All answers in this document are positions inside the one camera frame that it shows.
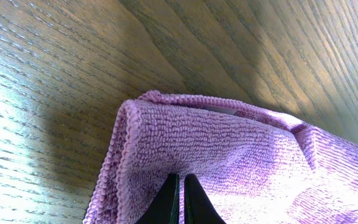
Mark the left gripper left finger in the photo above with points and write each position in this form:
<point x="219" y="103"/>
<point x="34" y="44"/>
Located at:
<point x="164" y="208"/>

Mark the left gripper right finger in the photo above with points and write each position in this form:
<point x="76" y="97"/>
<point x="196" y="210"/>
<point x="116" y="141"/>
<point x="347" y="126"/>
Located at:
<point x="198" y="207"/>

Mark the purple microfiber cloth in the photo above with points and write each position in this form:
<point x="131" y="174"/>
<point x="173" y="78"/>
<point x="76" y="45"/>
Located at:
<point x="255" y="165"/>

